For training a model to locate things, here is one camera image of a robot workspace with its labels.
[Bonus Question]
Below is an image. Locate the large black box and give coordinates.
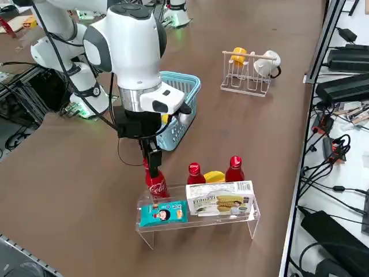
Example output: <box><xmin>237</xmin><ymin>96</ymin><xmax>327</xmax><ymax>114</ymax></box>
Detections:
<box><xmin>299</xmin><ymin>209</ymin><xmax>369</xmax><ymax>277</ymax></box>

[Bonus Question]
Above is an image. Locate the orange black device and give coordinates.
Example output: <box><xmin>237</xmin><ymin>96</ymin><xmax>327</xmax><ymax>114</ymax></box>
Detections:
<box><xmin>312</xmin><ymin>111</ymin><xmax>335</xmax><ymax>136</ymax></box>
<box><xmin>322</xmin><ymin>134</ymin><xmax>352</xmax><ymax>164</ymax></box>

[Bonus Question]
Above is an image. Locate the clear acrylic piece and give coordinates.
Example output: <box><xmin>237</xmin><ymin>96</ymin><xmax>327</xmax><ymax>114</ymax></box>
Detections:
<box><xmin>16</xmin><ymin>27</ymin><xmax>41</xmax><ymax>51</ymax></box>

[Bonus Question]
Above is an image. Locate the white wire cup rack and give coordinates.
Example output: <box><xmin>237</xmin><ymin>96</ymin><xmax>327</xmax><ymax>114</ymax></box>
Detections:
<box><xmin>220</xmin><ymin>50</ymin><xmax>273</xmax><ymax>98</ymax></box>

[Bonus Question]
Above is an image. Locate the aluminium frame post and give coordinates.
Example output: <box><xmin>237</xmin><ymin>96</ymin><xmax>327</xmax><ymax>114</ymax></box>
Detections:
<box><xmin>303</xmin><ymin>0</ymin><xmax>347</xmax><ymax>84</ymax></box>

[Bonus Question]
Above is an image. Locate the white cracker box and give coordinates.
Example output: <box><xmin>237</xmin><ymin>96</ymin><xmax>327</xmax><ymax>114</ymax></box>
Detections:
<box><xmin>185</xmin><ymin>180</ymin><xmax>256</xmax><ymax>218</ymax></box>

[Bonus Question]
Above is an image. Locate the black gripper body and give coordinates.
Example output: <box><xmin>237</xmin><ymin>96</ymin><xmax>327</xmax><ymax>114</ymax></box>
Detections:
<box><xmin>113</xmin><ymin>105</ymin><xmax>162</xmax><ymax>139</ymax></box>

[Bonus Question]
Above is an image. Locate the blue plastic basket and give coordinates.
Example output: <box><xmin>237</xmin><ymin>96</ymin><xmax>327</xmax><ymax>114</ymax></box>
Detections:
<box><xmin>155</xmin><ymin>71</ymin><xmax>202</xmax><ymax>152</ymax></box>

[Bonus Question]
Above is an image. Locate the long black power supply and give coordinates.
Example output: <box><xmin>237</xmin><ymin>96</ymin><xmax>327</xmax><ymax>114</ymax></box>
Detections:
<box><xmin>315</xmin><ymin>73</ymin><xmax>369</xmax><ymax>104</ymax></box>

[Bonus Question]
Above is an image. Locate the teal snack packet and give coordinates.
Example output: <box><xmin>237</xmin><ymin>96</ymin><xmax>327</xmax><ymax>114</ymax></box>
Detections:
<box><xmin>139</xmin><ymin>200</ymin><xmax>190</xmax><ymax>227</ymax></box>

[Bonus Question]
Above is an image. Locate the yellow cup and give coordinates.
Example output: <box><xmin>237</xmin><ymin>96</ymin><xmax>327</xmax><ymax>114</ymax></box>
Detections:
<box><xmin>229</xmin><ymin>47</ymin><xmax>248</xmax><ymax>68</ymax></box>

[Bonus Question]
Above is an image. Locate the clear acrylic rack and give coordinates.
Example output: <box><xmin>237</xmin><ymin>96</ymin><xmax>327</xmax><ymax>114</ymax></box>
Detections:
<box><xmin>135</xmin><ymin>178</ymin><xmax>261</xmax><ymax>250</ymax></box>

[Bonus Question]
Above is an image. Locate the grey metal rail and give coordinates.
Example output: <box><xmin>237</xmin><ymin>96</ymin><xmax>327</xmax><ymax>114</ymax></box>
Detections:
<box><xmin>0</xmin><ymin>233</ymin><xmax>63</xmax><ymax>277</ymax></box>

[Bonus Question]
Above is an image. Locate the yellow box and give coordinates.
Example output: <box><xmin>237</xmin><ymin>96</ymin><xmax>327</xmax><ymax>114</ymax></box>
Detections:
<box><xmin>22</xmin><ymin>16</ymin><xmax>38</xmax><ymax>29</ymax></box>

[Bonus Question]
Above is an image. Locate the white cup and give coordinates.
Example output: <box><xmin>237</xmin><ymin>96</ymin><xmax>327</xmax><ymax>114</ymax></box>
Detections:
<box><xmin>253</xmin><ymin>50</ymin><xmax>282</xmax><ymax>79</ymax></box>

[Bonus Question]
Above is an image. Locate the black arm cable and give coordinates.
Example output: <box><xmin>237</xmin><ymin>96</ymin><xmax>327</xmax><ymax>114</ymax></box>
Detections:
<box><xmin>31</xmin><ymin>0</ymin><xmax>145</xmax><ymax>167</ymax></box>

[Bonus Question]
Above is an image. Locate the small black adapter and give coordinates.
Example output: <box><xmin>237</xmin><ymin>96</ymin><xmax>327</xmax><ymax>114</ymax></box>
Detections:
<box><xmin>336</xmin><ymin>27</ymin><xmax>358</xmax><ymax>43</ymax></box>

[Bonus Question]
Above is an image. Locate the red cola bottle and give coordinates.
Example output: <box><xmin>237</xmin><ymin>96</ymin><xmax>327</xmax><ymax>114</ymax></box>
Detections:
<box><xmin>224</xmin><ymin>155</ymin><xmax>246</xmax><ymax>183</ymax></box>
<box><xmin>186</xmin><ymin>162</ymin><xmax>207</xmax><ymax>185</ymax></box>
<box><xmin>143</xmin><ymin>157</ymin><xmax>170</xmax><ymax>200</ymax></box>

